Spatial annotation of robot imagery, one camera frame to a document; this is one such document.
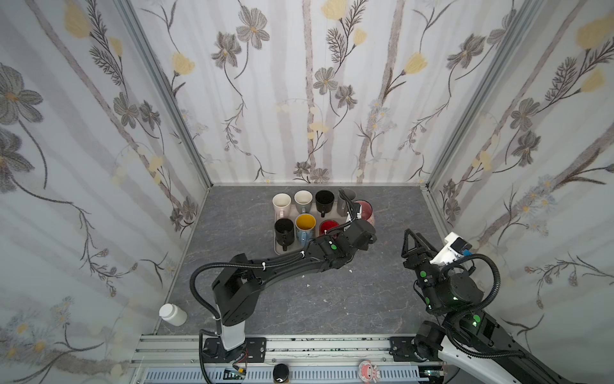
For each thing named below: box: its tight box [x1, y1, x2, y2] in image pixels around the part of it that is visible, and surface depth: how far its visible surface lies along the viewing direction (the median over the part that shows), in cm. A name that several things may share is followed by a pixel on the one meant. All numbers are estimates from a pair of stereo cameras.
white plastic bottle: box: [159, 303, 188, 328], surface depth 75 cm
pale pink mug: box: [271, 192, 292, 223], surface depth 103 cm
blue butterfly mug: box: [295, 212, 317, 249], surface depth 95 cm
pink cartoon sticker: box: [358, 360, 380, 384], surface depth 69 cm
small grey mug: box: [293, 188, 314, 215], surface depth 106 cm
